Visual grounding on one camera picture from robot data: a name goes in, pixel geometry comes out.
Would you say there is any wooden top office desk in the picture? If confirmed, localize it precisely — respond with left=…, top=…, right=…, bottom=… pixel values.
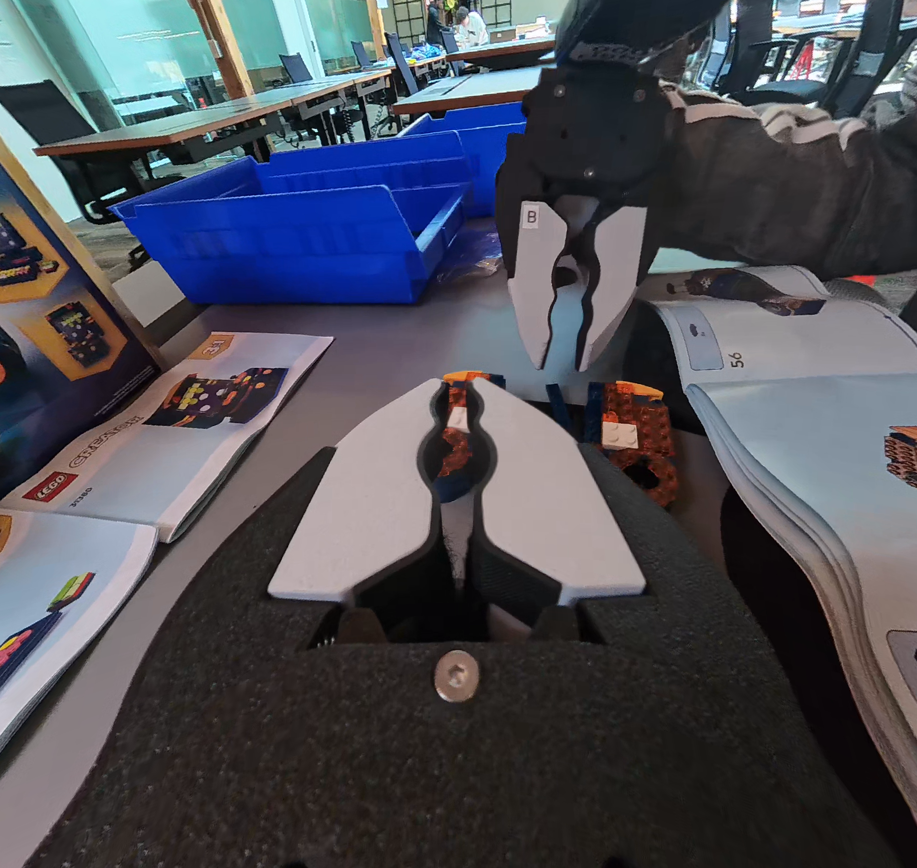
left=32, top=69, right=394, bottom=167
left=393, top=65, right=558, bottom=121
left=444, top=35, right=558, bottom=70

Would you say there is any instruction booklet purple figure cover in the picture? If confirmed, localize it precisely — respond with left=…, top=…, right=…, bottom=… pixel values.
left=0, top=508, right=160, bottom=750

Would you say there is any small blue plastic bin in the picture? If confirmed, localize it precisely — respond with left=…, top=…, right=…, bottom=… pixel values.
left=396, top=100, right=530, bottom=223

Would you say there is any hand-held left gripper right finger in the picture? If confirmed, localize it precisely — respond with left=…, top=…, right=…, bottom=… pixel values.
left=464, top=378, right=647, bottom=618

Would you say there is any open instruction booklet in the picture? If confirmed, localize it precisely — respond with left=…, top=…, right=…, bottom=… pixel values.
left=645, top=265, right=917, bottom=815

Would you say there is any instruction booklet arcade cabinet cover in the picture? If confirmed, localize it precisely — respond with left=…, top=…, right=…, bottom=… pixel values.
left=2, top=332, right=335, bottom=544

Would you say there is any orange and blue brick model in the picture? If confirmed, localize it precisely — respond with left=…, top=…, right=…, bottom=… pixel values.
left=437, top=370, right=679, bottom=511

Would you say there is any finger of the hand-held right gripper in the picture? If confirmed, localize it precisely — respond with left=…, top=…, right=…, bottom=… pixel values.
left=573, top=205, right=649, bottom=373
left=507, top=198, right=574, bottom=371

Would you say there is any person's right forearm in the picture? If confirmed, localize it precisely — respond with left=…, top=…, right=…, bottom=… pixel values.
left=645, top=69, right=917, bottom=283

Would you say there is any large blue plastic bin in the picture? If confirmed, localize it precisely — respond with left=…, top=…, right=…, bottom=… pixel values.
left=109, top=130, right=475, bottom=306

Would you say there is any clear plastic bag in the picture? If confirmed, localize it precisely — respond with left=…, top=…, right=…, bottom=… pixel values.
left=432, top=219, right=504, bottom=289

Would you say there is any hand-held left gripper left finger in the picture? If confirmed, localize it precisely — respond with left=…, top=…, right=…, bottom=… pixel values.
left=268, top=378, right=456, bottom=607

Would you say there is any toy brick set box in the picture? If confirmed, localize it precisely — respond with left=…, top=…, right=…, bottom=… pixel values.
left=0, top=139, right=164, bottom=500

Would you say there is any wooden post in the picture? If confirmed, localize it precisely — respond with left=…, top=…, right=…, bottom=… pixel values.
left=357, top=0, right=389, bottom=59
left=172, top=0, right=256, bottom=98

